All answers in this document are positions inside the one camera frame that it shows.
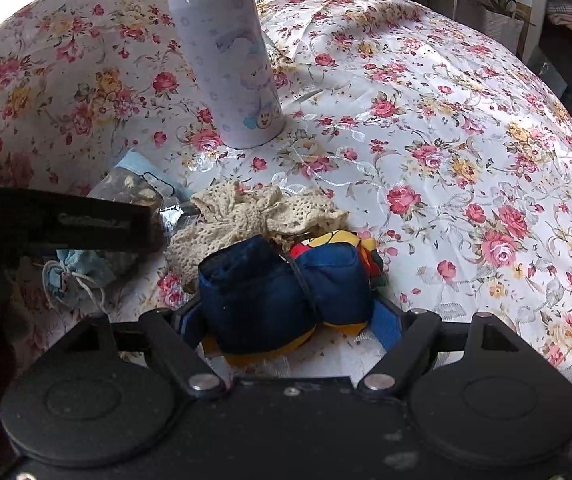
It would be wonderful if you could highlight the clear plastic snack bag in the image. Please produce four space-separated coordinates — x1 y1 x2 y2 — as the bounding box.
110 152 193 207

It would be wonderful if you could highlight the navy and yellow pouch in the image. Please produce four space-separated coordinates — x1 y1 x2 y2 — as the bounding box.
197 229 385 368

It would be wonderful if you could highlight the floral tablecloth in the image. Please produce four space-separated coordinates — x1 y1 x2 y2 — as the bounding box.
0 0 572 387

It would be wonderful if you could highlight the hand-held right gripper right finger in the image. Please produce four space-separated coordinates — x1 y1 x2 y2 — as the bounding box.
358 298 528 397

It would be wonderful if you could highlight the light blue drawstring sachet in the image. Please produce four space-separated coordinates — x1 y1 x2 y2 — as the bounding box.
42 248 117 312

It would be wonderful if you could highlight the silver foil packet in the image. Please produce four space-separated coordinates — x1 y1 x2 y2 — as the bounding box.
158 200 201 235

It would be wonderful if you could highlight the dark patterned pouch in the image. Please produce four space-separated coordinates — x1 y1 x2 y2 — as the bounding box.
88 167 165 212

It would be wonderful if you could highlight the potted plant in white pot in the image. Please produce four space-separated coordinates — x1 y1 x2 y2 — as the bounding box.
475 0 536 52

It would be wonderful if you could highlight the cream crochet lace cloth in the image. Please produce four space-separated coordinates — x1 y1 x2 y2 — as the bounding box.
165 180 351 287

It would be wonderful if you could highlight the purple water bottle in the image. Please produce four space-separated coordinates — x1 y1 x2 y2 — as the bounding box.
156 0 287 150

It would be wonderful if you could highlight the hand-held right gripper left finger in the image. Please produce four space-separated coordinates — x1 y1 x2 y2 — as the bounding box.
60 294 227 400

